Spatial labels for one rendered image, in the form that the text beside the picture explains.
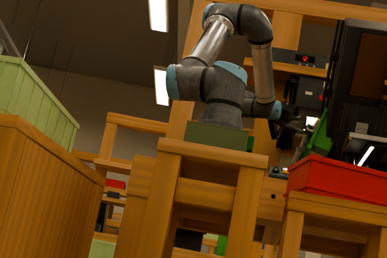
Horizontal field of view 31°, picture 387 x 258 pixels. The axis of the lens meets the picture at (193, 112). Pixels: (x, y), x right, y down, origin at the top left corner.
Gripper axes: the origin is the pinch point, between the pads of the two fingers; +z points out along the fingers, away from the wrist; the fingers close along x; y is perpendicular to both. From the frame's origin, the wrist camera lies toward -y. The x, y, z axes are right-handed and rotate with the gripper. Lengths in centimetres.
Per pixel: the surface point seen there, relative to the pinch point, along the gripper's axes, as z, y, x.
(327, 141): 9.1, 4.3, -8.6
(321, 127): 4.7, 7.2, -5.6
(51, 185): -59, 3, -102
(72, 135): -72, -4, -65
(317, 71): -7.6, 12.2, 33.7
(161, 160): -31, 21, -93
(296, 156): 0.7, -3.3, -16.5
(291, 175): 3, 12, -56
